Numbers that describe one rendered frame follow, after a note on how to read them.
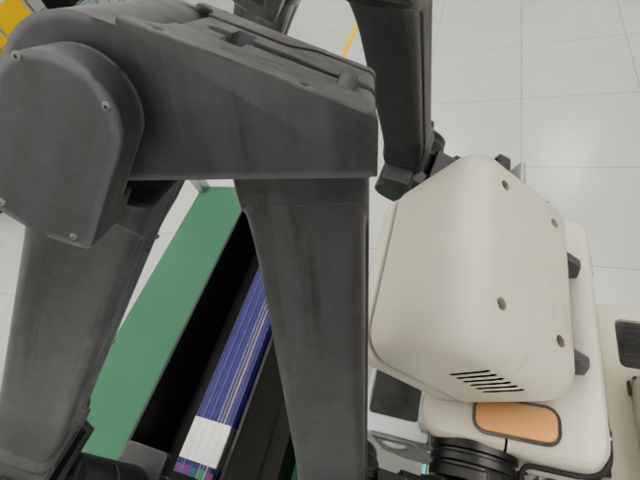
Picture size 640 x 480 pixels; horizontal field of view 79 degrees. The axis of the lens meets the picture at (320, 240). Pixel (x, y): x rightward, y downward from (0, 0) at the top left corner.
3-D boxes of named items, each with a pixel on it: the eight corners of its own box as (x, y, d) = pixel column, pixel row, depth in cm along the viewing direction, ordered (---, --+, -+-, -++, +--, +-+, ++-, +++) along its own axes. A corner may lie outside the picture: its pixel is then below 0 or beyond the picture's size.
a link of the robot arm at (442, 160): (453, 197, 56) (467, 164, 57) (391, 167, 54) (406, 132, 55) (424, 207, 65) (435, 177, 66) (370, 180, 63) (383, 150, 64)
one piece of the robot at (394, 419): (479, 325, 78) (486, 268, 61) (470, 482, 63) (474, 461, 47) (399, 314, 84) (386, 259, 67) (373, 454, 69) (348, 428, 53)
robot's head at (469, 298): (575, 210, 42) (479, 130, 38) (593, 411, 31) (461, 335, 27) (469, 251, 54) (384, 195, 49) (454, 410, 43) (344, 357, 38)
